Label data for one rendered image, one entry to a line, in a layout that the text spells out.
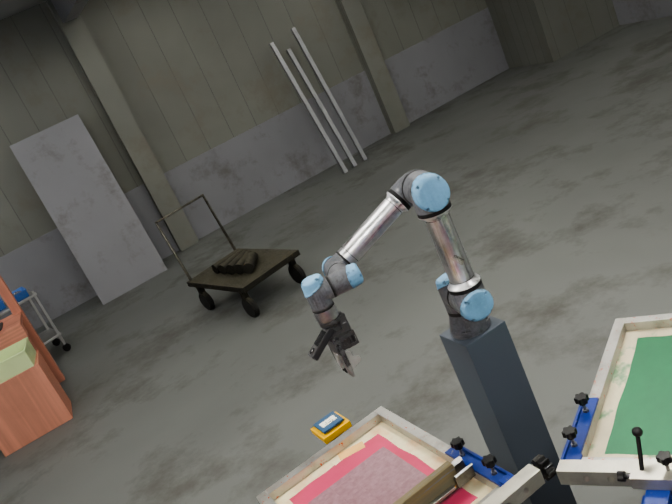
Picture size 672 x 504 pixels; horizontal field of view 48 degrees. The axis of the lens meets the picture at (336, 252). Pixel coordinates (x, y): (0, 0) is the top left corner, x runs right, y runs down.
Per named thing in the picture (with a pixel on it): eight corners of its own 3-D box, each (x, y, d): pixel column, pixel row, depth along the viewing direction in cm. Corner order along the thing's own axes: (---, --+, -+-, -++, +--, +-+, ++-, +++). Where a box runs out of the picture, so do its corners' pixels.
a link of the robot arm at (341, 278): (349, 256, 248) (319, 271, 247) (358, 264, 238) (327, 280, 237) (358, 276, 251) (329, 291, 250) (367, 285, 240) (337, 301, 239)
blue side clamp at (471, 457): (450, 466, 249) (443, 450, 247) (461, 457, 251) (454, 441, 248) (510, 503, 222) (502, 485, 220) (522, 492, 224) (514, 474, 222)
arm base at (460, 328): (475, 312, 282) (466, 290, 279) (499, 321, 268) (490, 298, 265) (443, 333, 277) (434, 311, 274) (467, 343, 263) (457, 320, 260)
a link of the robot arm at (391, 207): (407, 158, 257) (311, 263, 257) (418, 162, 247) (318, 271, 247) (429, 180, 261) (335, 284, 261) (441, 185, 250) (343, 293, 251)
